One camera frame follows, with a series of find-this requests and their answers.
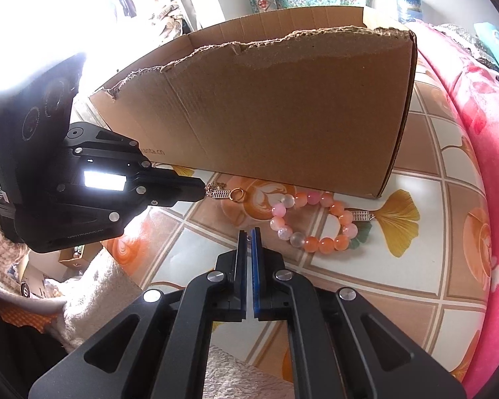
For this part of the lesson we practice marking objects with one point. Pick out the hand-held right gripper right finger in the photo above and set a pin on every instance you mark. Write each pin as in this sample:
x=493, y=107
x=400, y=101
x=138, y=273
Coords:
x=256, y=274

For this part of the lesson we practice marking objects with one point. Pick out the torn brown cardboard box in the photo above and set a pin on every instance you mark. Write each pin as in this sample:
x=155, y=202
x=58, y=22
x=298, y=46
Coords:
x=274, y=112

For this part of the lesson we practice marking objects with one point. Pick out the grey floral quilt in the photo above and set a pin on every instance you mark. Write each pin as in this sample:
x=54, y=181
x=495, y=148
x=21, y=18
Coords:
x=453, y=33

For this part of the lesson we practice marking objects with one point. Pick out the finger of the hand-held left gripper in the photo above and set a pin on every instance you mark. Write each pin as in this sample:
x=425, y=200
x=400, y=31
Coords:
x=166, y=197
x=108, y=149

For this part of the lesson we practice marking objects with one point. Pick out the blue water jug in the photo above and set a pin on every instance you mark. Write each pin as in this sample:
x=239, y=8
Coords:
x=407, y=6

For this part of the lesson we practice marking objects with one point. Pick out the coffee print tablecloth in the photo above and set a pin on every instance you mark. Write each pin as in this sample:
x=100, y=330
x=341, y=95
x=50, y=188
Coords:
x=399, y=282

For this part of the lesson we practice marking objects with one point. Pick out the pink fleece blanket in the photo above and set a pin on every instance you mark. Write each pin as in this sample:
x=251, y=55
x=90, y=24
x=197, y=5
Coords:
x=495, y=174

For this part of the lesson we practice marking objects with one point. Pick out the dark hanging jacket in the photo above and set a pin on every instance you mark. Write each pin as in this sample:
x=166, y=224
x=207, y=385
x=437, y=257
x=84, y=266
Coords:
x=127, y=2

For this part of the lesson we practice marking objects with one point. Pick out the small cardboard box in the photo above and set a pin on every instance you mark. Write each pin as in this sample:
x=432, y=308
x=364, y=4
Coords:
x=81, y=255

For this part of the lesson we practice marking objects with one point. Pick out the patterned draped cloth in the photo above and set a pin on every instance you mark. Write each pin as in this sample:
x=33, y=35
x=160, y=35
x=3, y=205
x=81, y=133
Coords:
x=170, y=20

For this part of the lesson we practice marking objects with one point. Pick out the white fluffy towel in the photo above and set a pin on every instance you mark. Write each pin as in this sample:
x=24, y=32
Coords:
x=99, y=295

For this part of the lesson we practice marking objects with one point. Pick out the person's left forearm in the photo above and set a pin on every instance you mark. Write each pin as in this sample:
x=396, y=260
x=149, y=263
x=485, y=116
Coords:
x=4, y=257

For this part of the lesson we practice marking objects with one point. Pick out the turquoise blanket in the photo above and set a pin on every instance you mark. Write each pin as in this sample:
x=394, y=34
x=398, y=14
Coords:
x=497, y=50

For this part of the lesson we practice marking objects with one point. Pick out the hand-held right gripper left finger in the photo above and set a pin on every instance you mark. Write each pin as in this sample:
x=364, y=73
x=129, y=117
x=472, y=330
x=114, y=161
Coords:
x=235, y=282

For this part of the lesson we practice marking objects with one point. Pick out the orange checked cloth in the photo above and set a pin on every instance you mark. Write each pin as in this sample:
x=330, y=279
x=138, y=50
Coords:
x=25, y=316

